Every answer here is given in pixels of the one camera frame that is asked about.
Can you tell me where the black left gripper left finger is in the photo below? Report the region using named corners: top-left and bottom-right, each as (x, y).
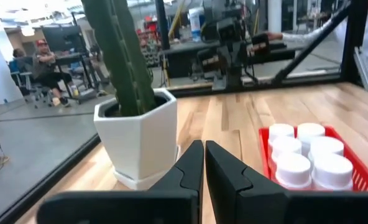
top-left (36, 139), bottom-right (205, 224)

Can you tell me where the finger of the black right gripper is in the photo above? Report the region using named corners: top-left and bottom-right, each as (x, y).
top-left (226, 42), bottom-right (236, 74)
top-left (235, 42), bottom-right (244, 74)

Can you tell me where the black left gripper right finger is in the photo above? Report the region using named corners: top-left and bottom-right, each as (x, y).
top-left (205, 139), bottom-right (368, 224)

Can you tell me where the white plastic pill bottle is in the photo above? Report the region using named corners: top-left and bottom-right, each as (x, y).
top-left (311, 154), bottom-right (354, 191)
top-left (268, 123), bottom-right (295, 147)
top-left (269, 136), bottom-right (303, 166)
top-left (308, 136), bottom-right (345, 162)
top-left (274, 152), bottom-right (312, 190)
top-left (297, 122), bottom-right (326, 147)

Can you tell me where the red plastic mesh basket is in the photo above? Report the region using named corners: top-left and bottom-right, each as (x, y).
top-left (258, 125), bottom-right (368, 192)

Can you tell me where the person's hand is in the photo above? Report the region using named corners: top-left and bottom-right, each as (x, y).
top-left (266, 30), bottom-right (284, 41)

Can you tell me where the black background table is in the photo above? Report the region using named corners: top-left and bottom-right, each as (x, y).
top-left (159, 40), bottom-right (297, 80)

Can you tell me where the white hexagonal plant pot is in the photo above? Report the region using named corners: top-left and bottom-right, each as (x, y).
top-left (93, 87), bottom-right (180, 191)

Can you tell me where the green column cactus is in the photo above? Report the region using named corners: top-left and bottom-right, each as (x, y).
top-left (80, 0), bottom-right (157, 118)

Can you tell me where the black monitor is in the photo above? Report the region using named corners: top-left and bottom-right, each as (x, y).
top-left (42, 25), bottom-right (83, 54)

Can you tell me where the seated person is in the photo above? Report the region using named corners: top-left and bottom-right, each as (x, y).
top-left (31, 39), bottom-right (81, 108)

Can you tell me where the black aluminium table frame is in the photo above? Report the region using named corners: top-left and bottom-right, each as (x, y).
top-left (0, 0), bottom-right (368, 224)

